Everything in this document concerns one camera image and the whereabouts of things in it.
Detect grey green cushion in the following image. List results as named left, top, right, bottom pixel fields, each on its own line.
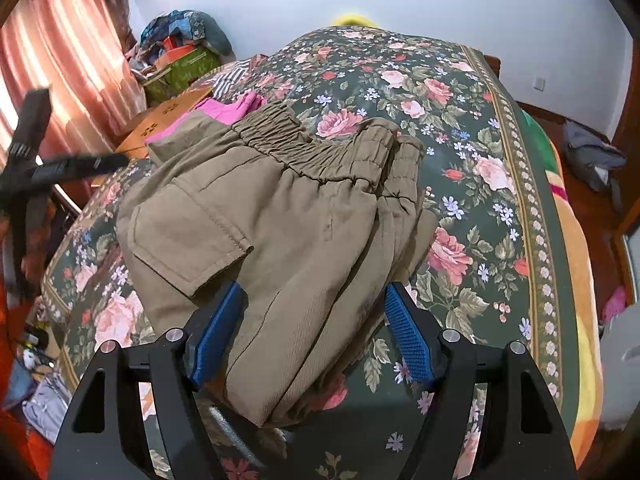
left=202, top=15, right=234, bottom=57

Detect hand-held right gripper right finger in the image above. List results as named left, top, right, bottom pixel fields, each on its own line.
left=384, top=281, right=578, bottom=480

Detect wooden folding lap table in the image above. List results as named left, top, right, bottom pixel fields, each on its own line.
left=115, top=82, right=213, bottom=161

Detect blue patterned cloth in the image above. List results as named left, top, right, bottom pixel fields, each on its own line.
left=140, top=10, right=211, bottom=47

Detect green patterned bag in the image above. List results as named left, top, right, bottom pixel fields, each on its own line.
left=144, top=50, right=224, bottom=104

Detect orange curtain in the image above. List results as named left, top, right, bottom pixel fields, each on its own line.
left=0, top=0, right=147, bottom=161

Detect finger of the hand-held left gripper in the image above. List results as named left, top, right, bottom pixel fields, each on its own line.
left=7, top=87, right=54, bottom=163
left=30, top=152, right=132, bottom=183

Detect orange box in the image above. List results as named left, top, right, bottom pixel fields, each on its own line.
left=152, top=35, right=201, bottom=69

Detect yellow foam tube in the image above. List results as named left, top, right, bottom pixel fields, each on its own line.
left=332, top=10, right=384, bottom=29

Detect striped cloth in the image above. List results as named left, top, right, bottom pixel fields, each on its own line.
left=210, top=57, right=266, bottom=99

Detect grey backpack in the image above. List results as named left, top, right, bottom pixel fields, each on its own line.
left=564, top=121, right=627, bottom=194

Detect light denim cloth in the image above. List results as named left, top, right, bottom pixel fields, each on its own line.
left=22, top=374, right=72, bottom=442

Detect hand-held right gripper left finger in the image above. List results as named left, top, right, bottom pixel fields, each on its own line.
left=50, top=280, right=248, bottom=480

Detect pink toy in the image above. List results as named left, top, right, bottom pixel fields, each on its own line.
left=602, top=287, right=627, bottom=322

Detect pink garment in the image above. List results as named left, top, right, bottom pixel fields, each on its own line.
left=145, top=91, right=268, bottom=143

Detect olive green pants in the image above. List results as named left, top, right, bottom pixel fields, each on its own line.
left=116, top=100, right=440, bottom=428

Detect floral bed cover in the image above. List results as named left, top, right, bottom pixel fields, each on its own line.
left=40, top=25, right=586, bottom=480

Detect brown patterned curtain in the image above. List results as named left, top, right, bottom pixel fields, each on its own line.
left=87, top=0, right=139, bottom=52

